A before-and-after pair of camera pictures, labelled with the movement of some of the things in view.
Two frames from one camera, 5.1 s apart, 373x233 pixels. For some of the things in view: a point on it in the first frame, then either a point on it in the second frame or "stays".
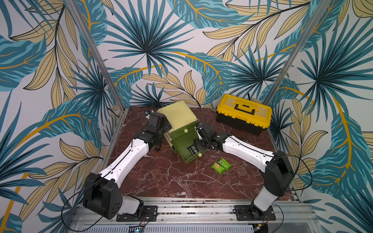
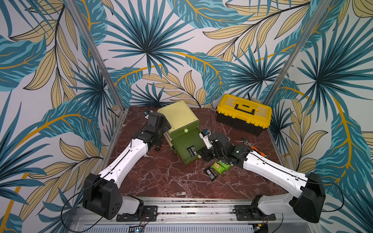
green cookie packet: (218, 167) stays
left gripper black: (165, 129) stays
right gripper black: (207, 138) to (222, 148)
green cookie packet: (224, 163) stays
